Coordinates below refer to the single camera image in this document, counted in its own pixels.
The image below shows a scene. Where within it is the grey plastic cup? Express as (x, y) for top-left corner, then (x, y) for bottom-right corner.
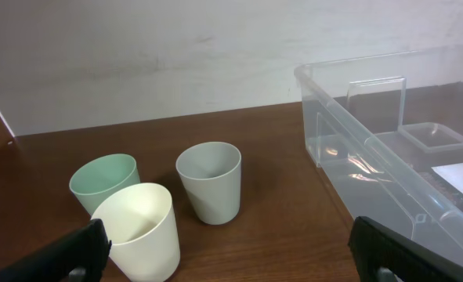
(175, 142), (242, 225)

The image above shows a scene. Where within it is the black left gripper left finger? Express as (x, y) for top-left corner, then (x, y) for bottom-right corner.
(0, 219), (112, 282)

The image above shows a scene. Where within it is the cream white plastic cup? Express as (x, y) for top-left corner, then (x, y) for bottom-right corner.
(92, 183), (180, 281)

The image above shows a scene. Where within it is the clear plastic storage container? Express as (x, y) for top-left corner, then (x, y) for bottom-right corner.
(295, 45), (463, 266)

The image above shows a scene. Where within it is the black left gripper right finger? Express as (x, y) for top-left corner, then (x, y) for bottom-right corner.
(348, 216), (463, 282)

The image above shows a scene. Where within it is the mint green plastic cup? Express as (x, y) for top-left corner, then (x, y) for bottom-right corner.
(69, 154), (140, 215)

